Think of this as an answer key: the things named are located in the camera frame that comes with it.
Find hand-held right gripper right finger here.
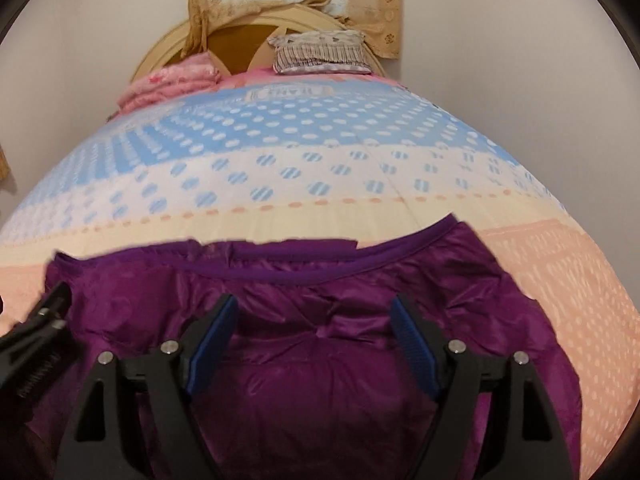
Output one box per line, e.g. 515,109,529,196
390,294,571,480

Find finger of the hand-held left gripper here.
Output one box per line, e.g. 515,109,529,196
29,281,72,332

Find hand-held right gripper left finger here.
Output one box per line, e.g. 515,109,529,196
57,294,239,480

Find purple hooded puffer jacket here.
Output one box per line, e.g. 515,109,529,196
20,212,586,480

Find polka dot bedspread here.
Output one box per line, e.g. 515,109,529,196
0,71,640,480

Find folded pink blanket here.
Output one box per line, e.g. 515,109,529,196
117,51,223,113

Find cream wooden bed headboard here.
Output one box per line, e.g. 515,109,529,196
130,4,386,85

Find striped pillow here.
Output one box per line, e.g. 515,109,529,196
267,29,373,76

